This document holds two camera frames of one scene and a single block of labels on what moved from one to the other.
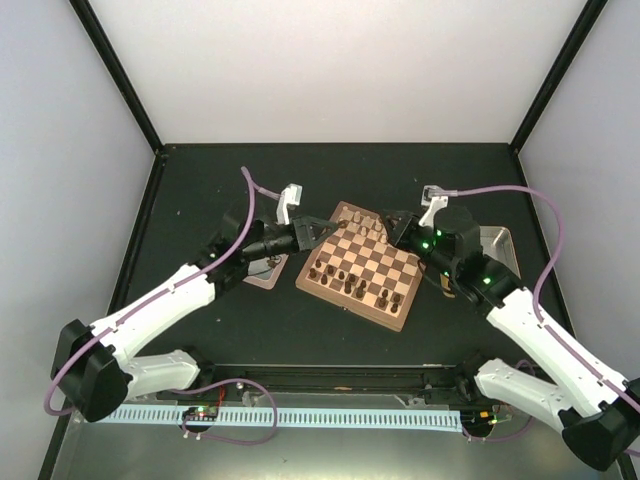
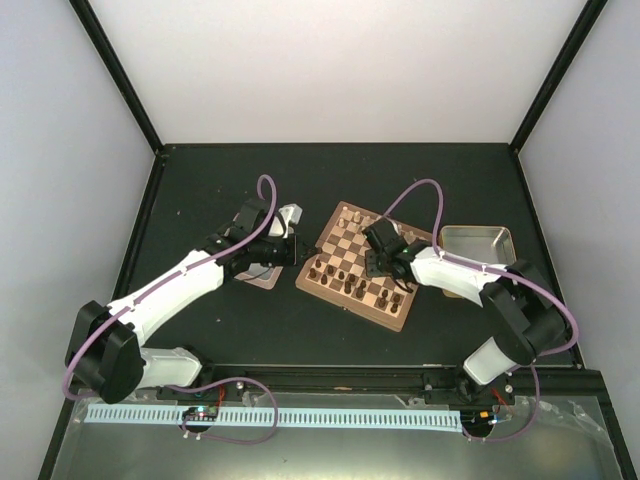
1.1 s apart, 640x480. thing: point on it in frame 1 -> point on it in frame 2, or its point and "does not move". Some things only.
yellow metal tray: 498,245 does not move
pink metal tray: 265,272 does not move
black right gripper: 398,236 -> 371,269
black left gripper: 303,233 -> 292,256
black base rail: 442,380 does not move
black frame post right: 578,35 does not move
